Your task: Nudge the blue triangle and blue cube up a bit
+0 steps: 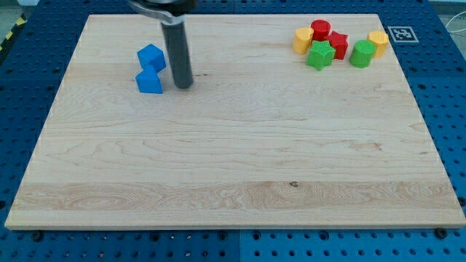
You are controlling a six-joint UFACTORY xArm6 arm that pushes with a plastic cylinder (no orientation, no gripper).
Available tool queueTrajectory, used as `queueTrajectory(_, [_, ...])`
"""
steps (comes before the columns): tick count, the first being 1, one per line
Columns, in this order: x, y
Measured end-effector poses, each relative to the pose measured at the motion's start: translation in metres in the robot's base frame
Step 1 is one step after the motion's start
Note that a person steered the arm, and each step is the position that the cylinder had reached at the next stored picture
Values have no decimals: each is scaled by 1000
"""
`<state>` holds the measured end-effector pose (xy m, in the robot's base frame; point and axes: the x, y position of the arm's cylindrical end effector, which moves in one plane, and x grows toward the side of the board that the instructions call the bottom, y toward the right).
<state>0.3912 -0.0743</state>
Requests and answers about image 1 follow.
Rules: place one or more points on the yellow heart block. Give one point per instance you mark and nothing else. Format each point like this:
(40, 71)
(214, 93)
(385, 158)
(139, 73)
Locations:
(302, 40)

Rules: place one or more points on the blue triangle block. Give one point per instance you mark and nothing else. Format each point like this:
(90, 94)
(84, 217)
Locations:
(148, 81)

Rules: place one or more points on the green star block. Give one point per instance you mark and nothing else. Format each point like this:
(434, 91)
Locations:
(320, 55)

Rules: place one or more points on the red star block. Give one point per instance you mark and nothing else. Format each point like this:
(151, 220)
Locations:
(339, 42)

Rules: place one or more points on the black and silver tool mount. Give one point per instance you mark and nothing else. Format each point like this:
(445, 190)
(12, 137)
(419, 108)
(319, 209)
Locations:
(169, 12)

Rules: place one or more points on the blue cube block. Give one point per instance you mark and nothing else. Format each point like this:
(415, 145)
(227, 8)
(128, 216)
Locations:
(152, 56)

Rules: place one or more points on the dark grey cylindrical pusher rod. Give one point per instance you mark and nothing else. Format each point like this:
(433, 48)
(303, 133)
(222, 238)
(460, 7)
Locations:
(178, 52)

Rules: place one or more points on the black white fiducial marker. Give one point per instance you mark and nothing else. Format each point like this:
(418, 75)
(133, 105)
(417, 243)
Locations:
(402, 34)

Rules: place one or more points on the yellow hexagon block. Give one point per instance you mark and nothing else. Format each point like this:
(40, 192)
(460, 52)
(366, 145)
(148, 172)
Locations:
(380, 40)

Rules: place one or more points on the green cylinder block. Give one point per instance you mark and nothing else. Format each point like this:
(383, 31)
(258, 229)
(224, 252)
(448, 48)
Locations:
(362, 54)

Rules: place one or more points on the wooden board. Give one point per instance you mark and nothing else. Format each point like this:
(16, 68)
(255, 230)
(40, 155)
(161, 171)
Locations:
(261, 140)

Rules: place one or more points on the yellow black hazard tape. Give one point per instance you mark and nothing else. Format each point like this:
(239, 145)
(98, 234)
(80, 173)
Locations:
(13, 33)

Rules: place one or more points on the red cylinder block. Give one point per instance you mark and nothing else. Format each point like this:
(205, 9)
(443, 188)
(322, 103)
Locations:
(321, 28)

